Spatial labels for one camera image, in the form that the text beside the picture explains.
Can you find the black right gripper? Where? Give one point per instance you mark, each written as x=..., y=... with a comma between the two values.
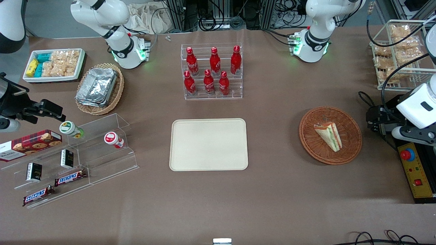
x=13, y=103

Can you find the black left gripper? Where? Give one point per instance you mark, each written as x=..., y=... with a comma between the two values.
x=387, y=118

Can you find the triangular sandwich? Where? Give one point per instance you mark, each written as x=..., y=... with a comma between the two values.
x=329, y=136

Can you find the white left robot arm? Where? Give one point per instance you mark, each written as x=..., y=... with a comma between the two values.
x=315, y=44

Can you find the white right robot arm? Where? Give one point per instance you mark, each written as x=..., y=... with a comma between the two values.
x=122, y=51

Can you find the white rectangular snack tray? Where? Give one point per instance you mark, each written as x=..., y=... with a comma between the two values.
x=51, y=79

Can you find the brown wicker basket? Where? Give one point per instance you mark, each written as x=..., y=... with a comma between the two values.
x=316, y=149

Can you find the light oval wicker basket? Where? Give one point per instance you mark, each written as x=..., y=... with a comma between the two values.
x=117, y=93

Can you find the beige plastic tray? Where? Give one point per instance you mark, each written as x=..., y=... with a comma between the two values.
x=207, y=144

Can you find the green lid small bottle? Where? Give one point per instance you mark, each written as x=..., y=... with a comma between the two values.
x=68, y=128

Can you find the red tartan cookie box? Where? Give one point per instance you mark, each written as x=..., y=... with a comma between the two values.
x=30, y=144

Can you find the rice cracker pack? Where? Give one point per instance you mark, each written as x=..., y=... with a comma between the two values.
x=73, y=58
x=59, y=69
x=58, y=56
x=47, y=69

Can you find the teal snack packet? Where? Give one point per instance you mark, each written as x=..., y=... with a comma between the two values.
x=43, y=57
x=39, y=70

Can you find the small black box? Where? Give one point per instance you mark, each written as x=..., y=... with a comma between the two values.
x=67, y=159
x=34, y=172

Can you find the bagged fried snack pack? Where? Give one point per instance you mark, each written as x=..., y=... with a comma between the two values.
x=400, y=30
x=382, y=50
x=407, y=56
x=384, y=62
x=405, y=42
x=391, y=75

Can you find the stacked foil containers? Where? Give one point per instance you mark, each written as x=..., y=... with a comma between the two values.
x=97, y=86

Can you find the yellow snack packet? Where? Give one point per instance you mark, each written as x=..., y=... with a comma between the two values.
x=32, y=67

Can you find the red lid small bottle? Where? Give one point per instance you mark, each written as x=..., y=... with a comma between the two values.
x=111, y=139

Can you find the yellow emergency stop box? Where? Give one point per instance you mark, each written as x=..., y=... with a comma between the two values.
x=417, y=170

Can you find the snickers chocolate bar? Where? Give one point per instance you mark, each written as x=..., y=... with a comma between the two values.
x=69, y=177
x=37, y=195

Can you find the clear acrylic stepped shelf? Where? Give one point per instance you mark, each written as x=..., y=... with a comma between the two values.
x=109, y=163

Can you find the black appliance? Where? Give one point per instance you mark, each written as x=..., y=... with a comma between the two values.
x=425, y=200

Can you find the beige cloth bag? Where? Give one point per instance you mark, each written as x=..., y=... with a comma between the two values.
x=146, y=18

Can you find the red cola bottle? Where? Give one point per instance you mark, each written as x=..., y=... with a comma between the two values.
x=223, y=85
x=208, y=84
x=189, y=85
x=191, y=63
x=235, y=62
x=215, y=63

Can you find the clear acrylic bottle rack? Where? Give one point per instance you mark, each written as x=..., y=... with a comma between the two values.
x=201, y=97

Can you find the aluminium frame post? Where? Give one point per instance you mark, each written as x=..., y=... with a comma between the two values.
x=274, y=12
x=177, y=13

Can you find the white table edge bracket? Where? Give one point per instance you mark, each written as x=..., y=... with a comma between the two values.
x=222, y=242

